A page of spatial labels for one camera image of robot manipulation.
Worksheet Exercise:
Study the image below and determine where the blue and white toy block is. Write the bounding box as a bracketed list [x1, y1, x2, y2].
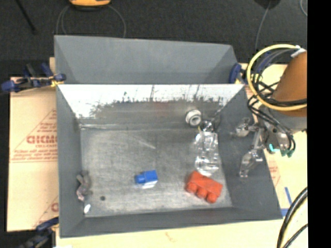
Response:
[133, 169, 159, 190]

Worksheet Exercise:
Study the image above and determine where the grey toy animal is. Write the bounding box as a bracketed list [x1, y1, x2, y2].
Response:
[76, 170, 93, 203]

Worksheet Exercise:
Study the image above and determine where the grey metal bin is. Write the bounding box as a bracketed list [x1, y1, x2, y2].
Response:
[53, 35, 283, 238]

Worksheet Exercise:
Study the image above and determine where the clear glass bottle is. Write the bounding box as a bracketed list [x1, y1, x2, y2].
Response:
[193, 119, 221, 177]

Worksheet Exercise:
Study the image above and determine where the white and grey round cap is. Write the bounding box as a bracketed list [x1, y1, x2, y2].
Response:
[185, 109, 203, 127]

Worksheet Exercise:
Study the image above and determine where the brown cardboard board, red print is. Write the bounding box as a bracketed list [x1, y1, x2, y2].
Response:
[6, 57, 287, 233]

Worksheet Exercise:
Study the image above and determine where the red toy building brick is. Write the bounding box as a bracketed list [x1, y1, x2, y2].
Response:
[185, 170, 223, 204]

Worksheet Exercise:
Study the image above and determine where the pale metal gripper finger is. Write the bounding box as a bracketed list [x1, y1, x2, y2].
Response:
[229, 117, 258, 139]
[238, 150, 264, 178]

